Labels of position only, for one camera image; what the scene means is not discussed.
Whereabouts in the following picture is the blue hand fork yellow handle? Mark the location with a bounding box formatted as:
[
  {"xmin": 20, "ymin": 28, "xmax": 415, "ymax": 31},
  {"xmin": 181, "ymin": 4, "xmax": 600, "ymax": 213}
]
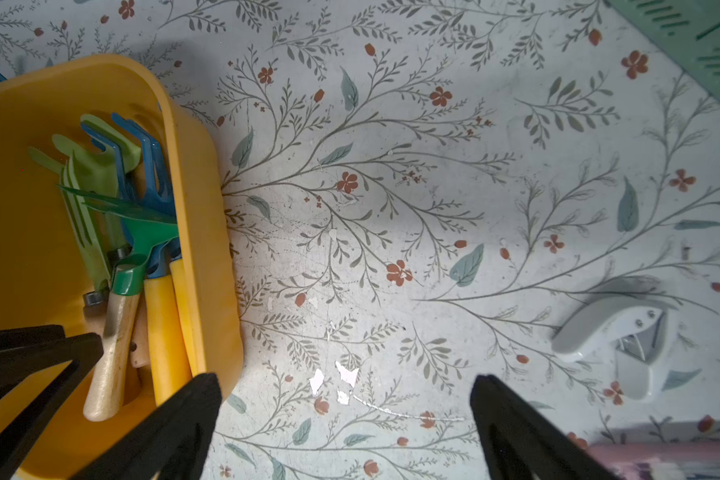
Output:
[{"xmin": 82, "ymin": 113, "xmax": 192, "ymax": 404}]

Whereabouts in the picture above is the mint green file organizer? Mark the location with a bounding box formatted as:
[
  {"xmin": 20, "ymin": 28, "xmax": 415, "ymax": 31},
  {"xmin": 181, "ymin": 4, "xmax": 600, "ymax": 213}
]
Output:
[{"xmin": 610, "ymin": 0, "xmax": 720, "ymax": 102}]

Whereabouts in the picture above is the yellow plastic storage box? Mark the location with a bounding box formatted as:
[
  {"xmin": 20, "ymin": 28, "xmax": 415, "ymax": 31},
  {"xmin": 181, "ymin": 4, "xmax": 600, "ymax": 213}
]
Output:
[{"xmin": 0, "ymin": 54, "xmax": 243, "ymax": 479}]

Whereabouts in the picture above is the dark green rake wooden handle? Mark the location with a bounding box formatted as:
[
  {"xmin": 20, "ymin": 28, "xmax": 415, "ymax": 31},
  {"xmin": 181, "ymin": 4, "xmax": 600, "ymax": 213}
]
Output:
[{"xmin": 62, "ymin": 186, "xmax": 179, "ymax": 422}]

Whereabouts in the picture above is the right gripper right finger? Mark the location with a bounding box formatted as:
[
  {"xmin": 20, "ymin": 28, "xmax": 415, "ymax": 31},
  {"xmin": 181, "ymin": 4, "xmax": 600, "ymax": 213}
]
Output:
[{"xmin": 470, "ymin": 375, "xmax": 614, "ymax": 480}]

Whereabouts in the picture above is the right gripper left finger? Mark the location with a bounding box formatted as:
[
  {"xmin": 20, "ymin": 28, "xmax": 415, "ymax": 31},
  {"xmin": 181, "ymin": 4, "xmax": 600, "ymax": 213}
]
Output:
[{"xmin": 73, "ymin": 373, "xmax": 222, "ymax": 479}]

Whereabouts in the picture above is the lime green fork wooden handle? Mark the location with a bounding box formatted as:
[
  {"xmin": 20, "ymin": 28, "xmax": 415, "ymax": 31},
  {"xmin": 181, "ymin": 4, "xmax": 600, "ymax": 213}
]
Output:
[{"xmin": 28, "ymin": 134, "xmax": 130, "ymax": 335}]

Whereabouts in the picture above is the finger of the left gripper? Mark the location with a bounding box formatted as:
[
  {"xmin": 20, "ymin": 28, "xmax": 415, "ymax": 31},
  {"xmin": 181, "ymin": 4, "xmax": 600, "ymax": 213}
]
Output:
[{"xmin": 0, "ymin": 323, "xmax": 104, "ymax": 480}]

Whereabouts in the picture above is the pink plastic case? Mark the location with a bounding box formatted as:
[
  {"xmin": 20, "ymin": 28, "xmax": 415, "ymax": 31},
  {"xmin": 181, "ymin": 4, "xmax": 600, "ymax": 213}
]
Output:
[{"xmin": 587, "ymin": 443, "xmax": 720, "ymax": 480}]

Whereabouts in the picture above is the lime green rake wooden handle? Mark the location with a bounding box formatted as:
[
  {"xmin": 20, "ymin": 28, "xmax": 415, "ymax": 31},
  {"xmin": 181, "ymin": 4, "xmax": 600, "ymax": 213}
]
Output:
[{"xmin": 52, "ymin": 114, "xmax": 141, "ymax": 255}]

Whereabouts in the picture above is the white paper punch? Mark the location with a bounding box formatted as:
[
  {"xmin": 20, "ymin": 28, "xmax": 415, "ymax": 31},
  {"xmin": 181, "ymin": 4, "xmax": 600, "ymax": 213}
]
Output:
[{"xmin": 551, "ymin": 296, "xmax": 679, "ymax": 402}]

